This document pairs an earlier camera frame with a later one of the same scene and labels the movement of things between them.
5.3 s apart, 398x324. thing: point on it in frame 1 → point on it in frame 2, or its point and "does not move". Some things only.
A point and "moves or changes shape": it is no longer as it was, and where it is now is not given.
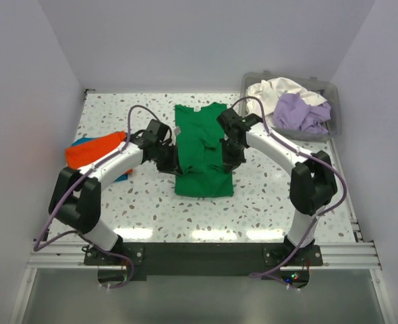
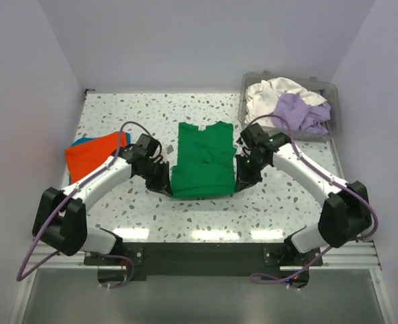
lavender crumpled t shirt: (294, 112) does not move
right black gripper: (231, 158) → (248, 173)
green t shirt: (204, 167) moves or changes shape
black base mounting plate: (282, 264) does not move
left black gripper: (173, 162) → (155, 173)
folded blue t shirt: (87, 139) does not move
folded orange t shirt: (77, 155) does not move
